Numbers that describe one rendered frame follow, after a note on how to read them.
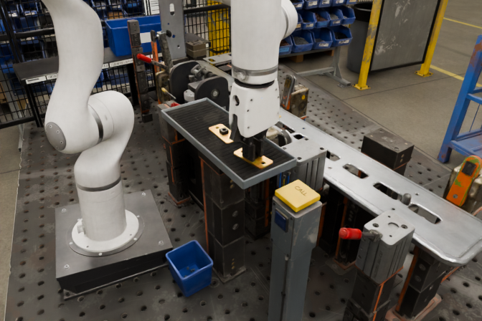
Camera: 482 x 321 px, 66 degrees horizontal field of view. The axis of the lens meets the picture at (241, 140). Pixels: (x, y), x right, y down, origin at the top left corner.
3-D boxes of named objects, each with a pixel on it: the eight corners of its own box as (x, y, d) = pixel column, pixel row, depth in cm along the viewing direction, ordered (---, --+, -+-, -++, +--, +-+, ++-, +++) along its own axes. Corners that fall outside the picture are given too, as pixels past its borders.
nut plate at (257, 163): (273, 163, 77) (274, 157, 76) (261, 170, 74) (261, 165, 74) (244, 147, 82) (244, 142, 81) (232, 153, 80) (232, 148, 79)
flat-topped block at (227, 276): (246, 271, 109) (247, 142, 86) (223, 285, 105) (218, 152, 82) (227, 250, 116) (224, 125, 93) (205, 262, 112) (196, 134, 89)
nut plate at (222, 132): (240, 139, 85) (240, 135, 84) (227, 144, 83) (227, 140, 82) (221, 124, 91) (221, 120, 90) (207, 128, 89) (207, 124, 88)
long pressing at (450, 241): (506, 228, 84) (508, 223, 84) (452, 276, 73) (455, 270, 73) (201, 60, 181) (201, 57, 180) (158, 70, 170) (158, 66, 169)
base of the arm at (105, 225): (76, 261, 101) (64, 207, 93) (69, 219, 116) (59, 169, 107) (145, 241, 109) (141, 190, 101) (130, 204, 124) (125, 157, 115)
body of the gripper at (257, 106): (249, 87, 63) (248, 142, 69) (287, 72, 69) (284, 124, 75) (220, 75, 68) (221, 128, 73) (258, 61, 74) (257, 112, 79)
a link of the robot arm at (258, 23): (249, 50, 73) (222, 64, 66) (249, -22, 66) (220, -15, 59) (287, 58, 69) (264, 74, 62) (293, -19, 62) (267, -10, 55)
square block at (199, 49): (209, 108, 200) (206, 42, 182) (196, 112, 196) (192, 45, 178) (202, 103, 206) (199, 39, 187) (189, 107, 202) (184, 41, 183)
